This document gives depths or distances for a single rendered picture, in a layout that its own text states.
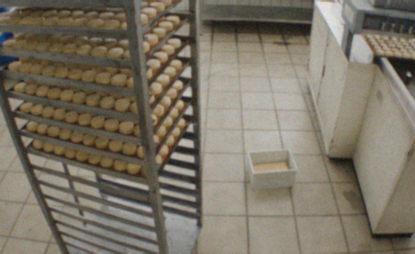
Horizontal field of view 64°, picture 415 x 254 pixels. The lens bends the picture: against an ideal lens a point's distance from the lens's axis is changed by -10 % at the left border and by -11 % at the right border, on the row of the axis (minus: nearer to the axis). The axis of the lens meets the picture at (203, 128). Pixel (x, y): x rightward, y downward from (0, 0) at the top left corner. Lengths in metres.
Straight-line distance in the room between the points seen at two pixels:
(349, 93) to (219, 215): 1.13
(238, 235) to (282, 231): 0.27
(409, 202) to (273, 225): 0.83
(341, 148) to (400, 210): 0.73
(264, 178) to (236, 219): 0.33
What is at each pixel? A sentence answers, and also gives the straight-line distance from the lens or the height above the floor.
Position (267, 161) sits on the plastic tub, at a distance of 2.61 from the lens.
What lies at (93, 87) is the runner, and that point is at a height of 1.23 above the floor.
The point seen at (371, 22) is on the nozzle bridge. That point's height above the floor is 1.08.
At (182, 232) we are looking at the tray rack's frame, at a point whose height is 0.15.
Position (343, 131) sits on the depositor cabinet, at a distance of 2.59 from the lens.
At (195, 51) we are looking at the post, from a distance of 1.43.
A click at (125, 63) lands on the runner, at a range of 1.05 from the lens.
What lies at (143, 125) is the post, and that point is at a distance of 1.09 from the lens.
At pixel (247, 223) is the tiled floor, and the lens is 2.29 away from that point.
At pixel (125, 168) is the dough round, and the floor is 0.86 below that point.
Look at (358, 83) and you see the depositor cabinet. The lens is 2.40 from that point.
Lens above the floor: 1.77
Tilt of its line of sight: 36 degrees down
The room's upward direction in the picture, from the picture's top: 1 degrees counter-clockwise
